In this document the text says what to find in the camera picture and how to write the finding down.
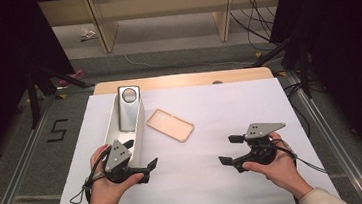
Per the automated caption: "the person's right hand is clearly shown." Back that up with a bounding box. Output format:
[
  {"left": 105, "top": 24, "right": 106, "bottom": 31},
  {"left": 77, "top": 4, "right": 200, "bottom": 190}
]
[{"left": 238, "top": 128, "right": 315, "bottom": 204}]

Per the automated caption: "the pink object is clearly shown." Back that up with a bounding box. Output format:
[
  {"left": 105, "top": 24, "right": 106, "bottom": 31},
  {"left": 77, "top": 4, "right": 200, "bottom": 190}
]
[{"left": 56, "top": 68, "right": 87, "bottom": 88}]

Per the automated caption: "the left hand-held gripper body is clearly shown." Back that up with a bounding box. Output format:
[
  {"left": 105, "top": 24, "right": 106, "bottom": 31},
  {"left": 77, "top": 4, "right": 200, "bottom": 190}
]
[{"left": 101, "top": 137, "right": 145, "bottom": 187}]

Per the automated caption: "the white plastic storage bin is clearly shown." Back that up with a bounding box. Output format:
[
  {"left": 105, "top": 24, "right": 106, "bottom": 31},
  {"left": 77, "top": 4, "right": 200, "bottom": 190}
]
[{"left": 96, "top": 90, "right": 151, "bottom": 173}]

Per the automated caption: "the bundle of black cables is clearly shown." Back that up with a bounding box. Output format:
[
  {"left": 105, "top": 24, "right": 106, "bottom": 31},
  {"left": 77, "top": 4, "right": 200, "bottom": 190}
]
[{"left": 227, "top": 0, "right": 282, "bottom": 55}]

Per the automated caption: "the beige phone case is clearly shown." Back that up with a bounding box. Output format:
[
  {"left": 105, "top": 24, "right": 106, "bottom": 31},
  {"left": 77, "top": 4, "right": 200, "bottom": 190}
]
[{"left": 145, "top": 105, "right": 197, "bottom": 146}]

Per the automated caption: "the aluminium floor rail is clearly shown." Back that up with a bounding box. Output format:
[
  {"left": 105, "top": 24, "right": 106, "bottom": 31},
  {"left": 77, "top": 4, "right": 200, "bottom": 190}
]
[
  {"left": 285, "top": 64, "right": 362, "bottom": 204},
  {"left": 0, "top": 93, "right": 62, "bottom": 204}
]

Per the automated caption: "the black floor cable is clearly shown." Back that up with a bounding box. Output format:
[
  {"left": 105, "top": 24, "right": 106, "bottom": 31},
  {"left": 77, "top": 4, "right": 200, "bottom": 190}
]
[{"left": 282, "top": 80, "right": 327, "bottom": 141}]

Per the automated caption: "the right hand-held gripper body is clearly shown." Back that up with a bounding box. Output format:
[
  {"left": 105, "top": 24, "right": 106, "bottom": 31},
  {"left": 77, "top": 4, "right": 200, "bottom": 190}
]
[{"left": 242, "top": 120, "right": 291, "bottom": 170}]

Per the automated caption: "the silver smartphone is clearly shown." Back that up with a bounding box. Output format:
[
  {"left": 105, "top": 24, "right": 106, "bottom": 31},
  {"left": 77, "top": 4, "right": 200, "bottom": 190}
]
[{"left": 114, "top": 84, "right": 145, "bottom": 134}]

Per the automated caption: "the crumpled white paper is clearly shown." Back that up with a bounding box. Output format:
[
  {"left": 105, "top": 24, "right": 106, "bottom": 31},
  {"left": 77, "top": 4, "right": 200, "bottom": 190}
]
[{"left": 78, "top": 26, "right": 98, "bottom": 43}]

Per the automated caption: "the left hand-held gripper cable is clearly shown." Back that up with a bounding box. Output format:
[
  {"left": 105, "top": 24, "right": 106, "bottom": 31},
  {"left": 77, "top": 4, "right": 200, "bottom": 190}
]
[{"left": 64, "top": 145, "right": 117, "bottom": 204}]

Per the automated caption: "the person's left hand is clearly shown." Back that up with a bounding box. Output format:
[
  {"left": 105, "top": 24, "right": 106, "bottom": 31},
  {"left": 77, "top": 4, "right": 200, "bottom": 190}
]
[{"left": 84, "top": 140, "right": 148, "bottom": 204}]

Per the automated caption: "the right hand-held gripper cable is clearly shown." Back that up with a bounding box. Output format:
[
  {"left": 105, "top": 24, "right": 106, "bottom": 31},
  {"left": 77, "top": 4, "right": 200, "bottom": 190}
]
[{"left": 271, "top": 134, "right": 330, "bottom": 179}]

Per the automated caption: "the light wooden desk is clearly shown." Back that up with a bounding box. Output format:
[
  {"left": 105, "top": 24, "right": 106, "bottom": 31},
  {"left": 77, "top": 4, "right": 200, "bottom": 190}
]
[{"left": 37, "top": 0, "right": 290, "bottom": 60}]

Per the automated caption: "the hand-held gripper cable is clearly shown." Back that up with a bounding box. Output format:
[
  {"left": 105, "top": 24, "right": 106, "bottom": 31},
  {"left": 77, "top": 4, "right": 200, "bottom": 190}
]
[
  {"left": 271, "top": 134, "right": 330, "bottom": 179},
  {"left": 64, "top": 145, "right": 117, "bottom": 204}
]

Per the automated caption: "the white table cover sheet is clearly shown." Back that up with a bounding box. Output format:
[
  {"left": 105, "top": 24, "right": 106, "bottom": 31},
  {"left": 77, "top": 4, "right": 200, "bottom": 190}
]
[{"left": 40, "top": 72, "right": 342, "bottom": 204}]

